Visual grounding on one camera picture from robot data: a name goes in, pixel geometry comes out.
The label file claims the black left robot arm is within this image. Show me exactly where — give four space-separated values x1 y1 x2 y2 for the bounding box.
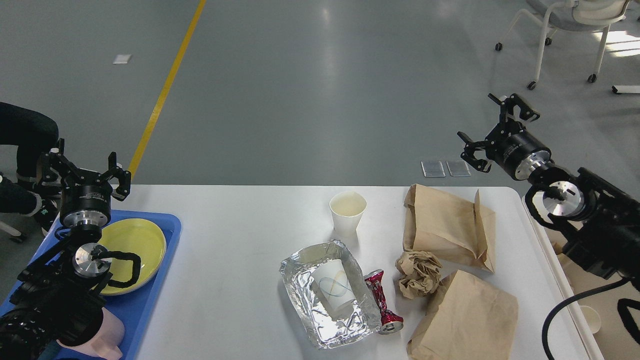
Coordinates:
0 139 141 360

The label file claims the brown paper bag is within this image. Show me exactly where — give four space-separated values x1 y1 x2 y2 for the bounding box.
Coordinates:
407 269 519 360
402 184 497 273

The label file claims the transparent floor plate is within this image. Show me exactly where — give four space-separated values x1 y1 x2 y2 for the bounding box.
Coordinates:
446 160 472 177
420 161 446 178

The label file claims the aluminium foil tray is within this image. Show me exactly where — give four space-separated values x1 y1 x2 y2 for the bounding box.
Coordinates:
279 240 382 349

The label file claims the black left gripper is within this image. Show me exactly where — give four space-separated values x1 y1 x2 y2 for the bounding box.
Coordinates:
41 138 131 228

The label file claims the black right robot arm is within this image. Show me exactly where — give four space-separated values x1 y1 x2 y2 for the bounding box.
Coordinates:
457 93 640 360

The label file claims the crushed red can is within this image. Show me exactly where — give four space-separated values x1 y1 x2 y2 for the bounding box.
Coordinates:
365 269 403 335

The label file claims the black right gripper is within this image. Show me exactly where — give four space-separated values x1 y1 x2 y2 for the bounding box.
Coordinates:
457 93 553 181

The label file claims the white paper cup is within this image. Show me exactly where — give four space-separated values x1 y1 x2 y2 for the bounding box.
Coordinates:
329 190 368 237

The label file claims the crumpled brown paper ball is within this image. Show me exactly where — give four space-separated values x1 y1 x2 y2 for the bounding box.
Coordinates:
395 250 442 299

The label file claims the white rolling chair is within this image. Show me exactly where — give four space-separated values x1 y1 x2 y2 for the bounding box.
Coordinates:
494 0 630 91

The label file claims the blue plastic tray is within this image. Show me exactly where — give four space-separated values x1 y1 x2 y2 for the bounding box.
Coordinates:
1 210 181 360

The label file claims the small white cup in bin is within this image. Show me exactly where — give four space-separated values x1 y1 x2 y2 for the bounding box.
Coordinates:
579 305 602 335

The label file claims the white floor label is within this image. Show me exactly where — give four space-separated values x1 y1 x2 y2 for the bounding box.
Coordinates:
112 54 133 65

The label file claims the white bar on floor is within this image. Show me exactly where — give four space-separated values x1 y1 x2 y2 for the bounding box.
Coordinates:
611 85 640 95

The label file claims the pink mug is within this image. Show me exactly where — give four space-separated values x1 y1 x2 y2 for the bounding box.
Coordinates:
56 307 125 360

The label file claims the yellow plastic plate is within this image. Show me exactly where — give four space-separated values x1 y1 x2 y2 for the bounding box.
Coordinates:
98 218 167 296

